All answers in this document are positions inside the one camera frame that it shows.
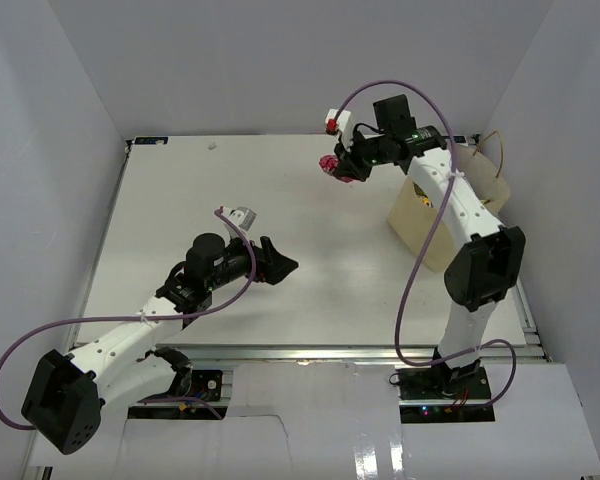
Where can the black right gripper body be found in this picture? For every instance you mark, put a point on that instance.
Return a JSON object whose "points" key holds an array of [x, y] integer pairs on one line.
{"points": [[374, 151]]}

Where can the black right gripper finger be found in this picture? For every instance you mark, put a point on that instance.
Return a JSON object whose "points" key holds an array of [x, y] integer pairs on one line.
{"points": [[343, 152], [345, 170]]}

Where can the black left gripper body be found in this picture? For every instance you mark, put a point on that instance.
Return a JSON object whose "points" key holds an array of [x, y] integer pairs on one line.
{"points": [[237, 263]]}

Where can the red candy packet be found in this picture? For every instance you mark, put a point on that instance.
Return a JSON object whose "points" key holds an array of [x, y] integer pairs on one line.
{"points": [[329, 165]]}

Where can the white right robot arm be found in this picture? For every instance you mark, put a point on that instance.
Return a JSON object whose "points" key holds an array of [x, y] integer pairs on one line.
{"points": [[488, 254]]}

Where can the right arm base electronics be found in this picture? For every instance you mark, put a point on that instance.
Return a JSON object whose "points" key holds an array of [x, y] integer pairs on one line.
{"points": [[425, 399]]}

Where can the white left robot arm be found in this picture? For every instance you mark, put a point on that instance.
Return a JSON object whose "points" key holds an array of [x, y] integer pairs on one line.
{"points": [[69, 392]]}

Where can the brown paper bag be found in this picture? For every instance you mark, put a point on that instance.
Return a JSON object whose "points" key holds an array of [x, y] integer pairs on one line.
{"points": [[413, 213]]}

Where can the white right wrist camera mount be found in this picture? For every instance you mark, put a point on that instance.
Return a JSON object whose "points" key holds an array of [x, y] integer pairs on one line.
{"points": [[340, 125]]}

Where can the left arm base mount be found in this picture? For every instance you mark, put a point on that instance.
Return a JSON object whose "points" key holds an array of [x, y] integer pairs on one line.
{"points": [[194, 396]]}

